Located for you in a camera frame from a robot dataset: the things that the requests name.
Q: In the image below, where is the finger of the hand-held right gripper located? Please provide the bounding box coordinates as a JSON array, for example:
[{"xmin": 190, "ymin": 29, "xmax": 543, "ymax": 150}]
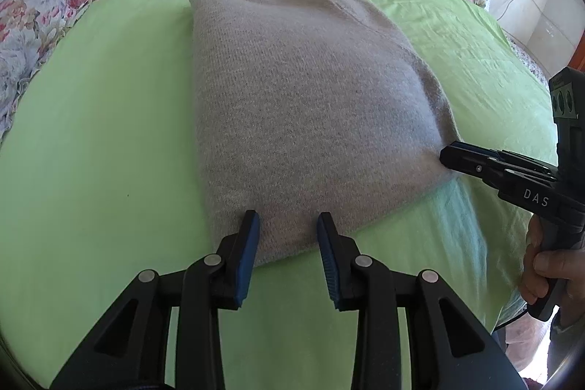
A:
[
  {"xmin": 439, "ymin": 145, "xmax": 557, "ymax": 190},
  {"xmin": 450, "ymin": 142, "xmax": 557, "ymax": 177}
]

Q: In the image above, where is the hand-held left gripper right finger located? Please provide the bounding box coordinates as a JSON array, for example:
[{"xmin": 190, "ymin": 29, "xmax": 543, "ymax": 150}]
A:
[{"xmin": 317, "ymin": 212, "xmax": 526, "ymax": 390}]

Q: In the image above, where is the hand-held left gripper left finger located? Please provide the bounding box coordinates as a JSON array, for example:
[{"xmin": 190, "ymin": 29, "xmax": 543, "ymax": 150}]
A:
[{"xmin": 50, "ymin": 210, "xmax": 260, "ymax": 390}]

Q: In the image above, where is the grey-brown knit sweater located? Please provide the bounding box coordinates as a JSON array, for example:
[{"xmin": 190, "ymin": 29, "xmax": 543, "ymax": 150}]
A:
[{"xmin": 185, "ymin": 0, "xmax": 460, "ymax": 267}]

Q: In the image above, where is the person's right hand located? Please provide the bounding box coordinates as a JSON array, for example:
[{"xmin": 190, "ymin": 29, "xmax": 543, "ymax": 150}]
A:
[{"xmin": 518, "ymin": 217, "xmax": 585, "ymax": 327}]

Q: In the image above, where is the green bed sheet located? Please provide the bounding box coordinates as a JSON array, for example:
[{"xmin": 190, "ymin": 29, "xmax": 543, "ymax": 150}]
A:
[{"xmin": 0, "ymin": 0, "xmax": 561, "ymax": 390}]

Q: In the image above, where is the floral ruffled pillow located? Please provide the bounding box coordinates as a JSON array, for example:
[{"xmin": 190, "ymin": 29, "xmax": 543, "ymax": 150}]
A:
[{"xmin": 0, "ymin": 0, "xmax": 94, "ymax": 139}]

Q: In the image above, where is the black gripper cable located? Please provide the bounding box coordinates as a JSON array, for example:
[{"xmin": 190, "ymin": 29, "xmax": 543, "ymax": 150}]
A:
[{"xmin": 495, "ymin": 310, "xmax": 532, "ymax": 330}]

